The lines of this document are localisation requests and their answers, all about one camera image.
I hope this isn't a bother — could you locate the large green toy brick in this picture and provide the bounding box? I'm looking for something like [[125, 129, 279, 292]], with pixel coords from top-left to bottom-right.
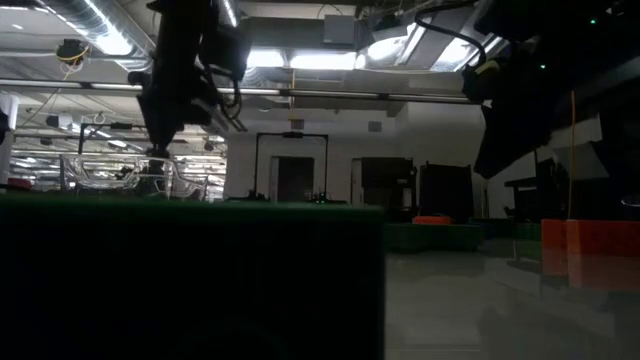
[[0, 195, 386, 360], [383, 222, 437, 253], [433, 223, 483, 251], [469, 217, 543, 242]]

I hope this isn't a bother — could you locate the black upright panel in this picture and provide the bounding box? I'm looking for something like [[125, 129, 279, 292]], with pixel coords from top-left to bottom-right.
[[418, 162, 475, 224]]

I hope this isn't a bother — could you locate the dark door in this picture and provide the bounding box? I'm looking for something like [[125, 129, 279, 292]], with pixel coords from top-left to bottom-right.
[[269, 155, 316, 204]]

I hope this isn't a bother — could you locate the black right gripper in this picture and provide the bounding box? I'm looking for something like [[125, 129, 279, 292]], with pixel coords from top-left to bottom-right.
[[461, 48, 577, 181]]

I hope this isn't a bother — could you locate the yellow cable reel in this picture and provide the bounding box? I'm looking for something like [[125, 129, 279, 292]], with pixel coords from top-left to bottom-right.
[[54, 37, 92, 67]]

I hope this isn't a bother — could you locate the whiteboard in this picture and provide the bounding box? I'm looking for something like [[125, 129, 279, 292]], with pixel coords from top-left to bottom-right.
[[483, 149, 540, 220]]

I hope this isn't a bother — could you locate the long horizontal ceiling beam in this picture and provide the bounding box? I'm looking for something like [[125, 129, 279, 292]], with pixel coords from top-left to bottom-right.
[[0, 78, 476, 106]]

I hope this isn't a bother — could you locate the clear plastic bin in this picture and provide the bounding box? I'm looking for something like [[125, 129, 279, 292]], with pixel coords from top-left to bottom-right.
[[58, 153, 210, 202]]

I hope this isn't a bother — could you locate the black gantry frame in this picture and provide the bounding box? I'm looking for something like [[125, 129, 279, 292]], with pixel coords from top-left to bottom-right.
[[253, 131, 330, 204], [77, 122, 151, 156]]

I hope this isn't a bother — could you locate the grey ceiling box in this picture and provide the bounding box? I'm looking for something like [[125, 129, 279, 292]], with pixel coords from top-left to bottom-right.
[[322, 13, 357, 46]]

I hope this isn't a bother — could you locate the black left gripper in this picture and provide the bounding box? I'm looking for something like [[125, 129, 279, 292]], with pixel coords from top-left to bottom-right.
[[134, 68, 225, 160]]

